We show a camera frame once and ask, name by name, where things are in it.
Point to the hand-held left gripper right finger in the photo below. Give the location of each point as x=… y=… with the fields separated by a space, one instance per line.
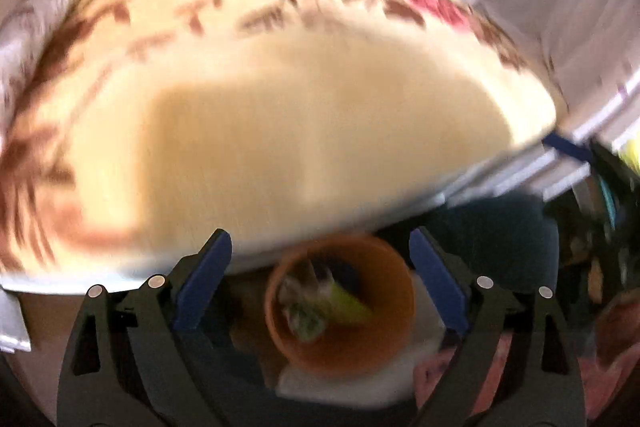
x=440 y=287

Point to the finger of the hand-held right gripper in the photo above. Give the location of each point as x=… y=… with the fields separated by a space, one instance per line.
x=567 y=146

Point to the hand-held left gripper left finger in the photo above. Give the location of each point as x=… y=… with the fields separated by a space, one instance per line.
x=200 y=287

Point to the green box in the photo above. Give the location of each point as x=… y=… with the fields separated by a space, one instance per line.
x=350 y=302

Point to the trash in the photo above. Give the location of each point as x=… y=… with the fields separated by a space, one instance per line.
x=295 y=292

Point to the green tissue packet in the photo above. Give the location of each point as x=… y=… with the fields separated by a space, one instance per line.
x=305 y=322

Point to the orange bin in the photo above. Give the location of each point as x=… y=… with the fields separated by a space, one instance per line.
x=350 y=357

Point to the person's blue trouser leg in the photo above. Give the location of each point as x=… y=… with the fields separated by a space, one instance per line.
x=500 y=232

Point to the pink cloth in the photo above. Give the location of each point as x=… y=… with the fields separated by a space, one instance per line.
x=615 y=332

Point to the yellow floral plush blanket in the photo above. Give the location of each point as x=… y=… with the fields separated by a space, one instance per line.
x=300 y=132

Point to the folded pink floral quilt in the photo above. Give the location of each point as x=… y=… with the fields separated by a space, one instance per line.
x=45 y=7

